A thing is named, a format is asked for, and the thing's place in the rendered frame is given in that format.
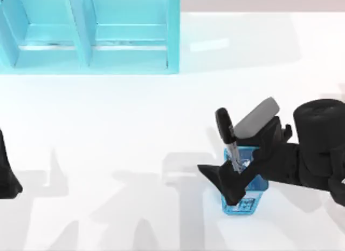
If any blue translucent book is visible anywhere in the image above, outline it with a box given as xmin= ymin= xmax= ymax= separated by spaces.
xmin=220 ymin=146 xmax=270 ymax=216

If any pale grey rounded box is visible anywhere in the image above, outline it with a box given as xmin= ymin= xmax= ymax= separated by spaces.
xmin=233 ymin=97 xmax=281 ymax=140

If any light blue rack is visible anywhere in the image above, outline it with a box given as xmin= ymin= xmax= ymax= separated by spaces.
xmin=0 ymin=0 xmax=180 ymax=76

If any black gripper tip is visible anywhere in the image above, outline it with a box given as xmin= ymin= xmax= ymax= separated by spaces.
xmin=0 ymin=129 xmax=23 ymax=201

